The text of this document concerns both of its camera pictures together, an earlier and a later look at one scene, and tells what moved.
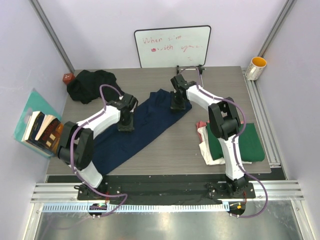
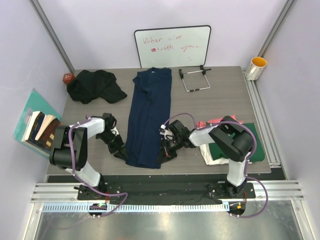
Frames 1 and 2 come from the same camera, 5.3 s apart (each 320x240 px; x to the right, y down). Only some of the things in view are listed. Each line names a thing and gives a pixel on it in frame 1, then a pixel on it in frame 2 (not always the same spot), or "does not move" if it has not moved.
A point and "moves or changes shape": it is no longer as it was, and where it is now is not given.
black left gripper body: (127, 125) → (114, 142)
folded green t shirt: (251, 148) does not move
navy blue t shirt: (152, 113) moves or changes shape
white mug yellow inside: (255, 68) does not move
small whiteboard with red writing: (173, 46) does not move
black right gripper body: (177, 103) → (170, 146)
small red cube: (67, 77) does not move
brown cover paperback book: (50, 133) does not move
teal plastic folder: (35, 102) does not move
